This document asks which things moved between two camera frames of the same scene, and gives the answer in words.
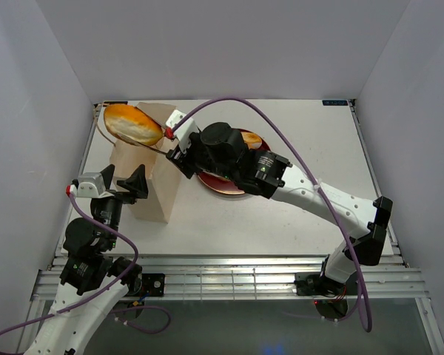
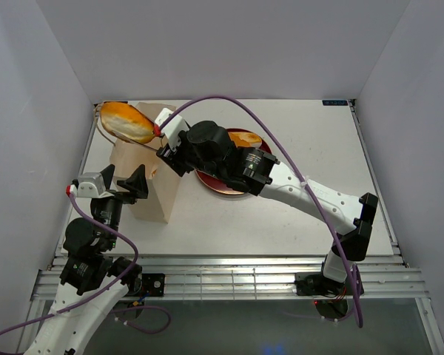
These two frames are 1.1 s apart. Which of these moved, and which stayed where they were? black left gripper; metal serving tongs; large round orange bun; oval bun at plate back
Moved: metal serving tongs
Stayed: black left gripper; oval bun at plate back; large round orange bun
